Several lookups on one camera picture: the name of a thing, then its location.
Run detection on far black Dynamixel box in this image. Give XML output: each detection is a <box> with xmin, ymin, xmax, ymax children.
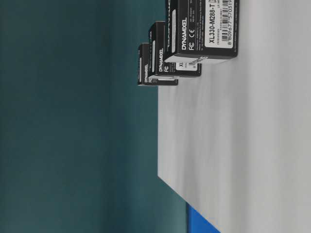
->
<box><xmin>137</xmin><ymin>43</ymin><xmax>178</xmax><ymax>86</ymax></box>

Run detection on black dynamixel box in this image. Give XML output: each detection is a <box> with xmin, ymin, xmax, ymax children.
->
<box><xmin>148</xmin><ymin>21</ymin><xmax>202</xmax><ymax>79</ymax></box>
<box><xmin>137</xmin><ymin>43</ymin><xmax>178</xmax><ymax>86</ymax></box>
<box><xmin>165</xmin><ymin>0</ymin><xmax>240</xmax><ymax>64</ymax></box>

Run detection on middle black Dynamixel box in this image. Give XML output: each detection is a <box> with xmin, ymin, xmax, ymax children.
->
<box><xmin>148</xmin><ymin>21</ymin><xmax>202</xmax><ymax>79</ymax></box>

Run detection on white foam base board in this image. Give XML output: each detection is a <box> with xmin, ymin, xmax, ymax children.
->
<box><xmin>157</xmin><ymin>0</ymin><xmax>311</xmax><ymax>233</ymax></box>

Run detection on near black Dynamixel box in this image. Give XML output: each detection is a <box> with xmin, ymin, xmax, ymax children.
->
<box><xmin>165</xmin><ymin>0</ymin><xmax>240</xmax><ymax>64</ymax></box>

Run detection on blue table cloth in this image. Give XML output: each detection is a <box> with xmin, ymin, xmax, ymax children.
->
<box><xmin>186</xmin><ymin>203</ymin><xmax>220</xmax><ymax>233</ymax></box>

